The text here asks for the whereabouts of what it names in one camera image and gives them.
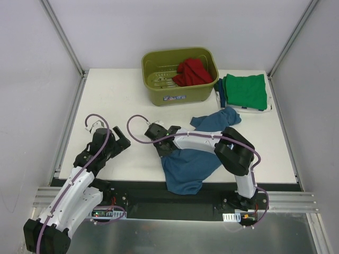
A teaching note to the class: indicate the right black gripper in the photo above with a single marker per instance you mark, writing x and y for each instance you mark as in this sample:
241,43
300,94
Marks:
164,147

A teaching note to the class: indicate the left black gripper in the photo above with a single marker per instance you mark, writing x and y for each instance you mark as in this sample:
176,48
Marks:
116,143

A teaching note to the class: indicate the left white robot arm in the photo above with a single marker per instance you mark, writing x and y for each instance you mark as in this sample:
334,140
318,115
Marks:
52,231

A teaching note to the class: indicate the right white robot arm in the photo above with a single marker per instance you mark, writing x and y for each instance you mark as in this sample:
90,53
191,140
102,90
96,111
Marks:
236,154

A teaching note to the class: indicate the olive green plastic basket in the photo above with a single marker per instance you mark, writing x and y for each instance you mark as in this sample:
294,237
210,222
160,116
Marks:
159,67

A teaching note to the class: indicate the red t shirt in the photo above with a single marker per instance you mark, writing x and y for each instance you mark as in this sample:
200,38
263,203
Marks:
191,72

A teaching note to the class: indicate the folded dark blue t shirt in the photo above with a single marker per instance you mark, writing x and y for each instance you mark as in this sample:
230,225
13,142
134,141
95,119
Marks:
222,92

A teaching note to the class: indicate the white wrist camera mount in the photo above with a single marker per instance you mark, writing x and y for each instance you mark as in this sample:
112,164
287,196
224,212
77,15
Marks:
159,122

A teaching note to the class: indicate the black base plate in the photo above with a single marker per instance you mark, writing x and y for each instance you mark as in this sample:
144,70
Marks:
152,200

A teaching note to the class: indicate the left aluminium frame post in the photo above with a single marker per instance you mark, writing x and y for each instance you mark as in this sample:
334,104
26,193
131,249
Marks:
47,7

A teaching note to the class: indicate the aluminium frame post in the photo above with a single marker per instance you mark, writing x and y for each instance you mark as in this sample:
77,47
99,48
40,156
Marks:
293,36
47,7

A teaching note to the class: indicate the right aluminium frame post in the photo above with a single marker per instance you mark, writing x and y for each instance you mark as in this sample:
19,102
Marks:
293,36

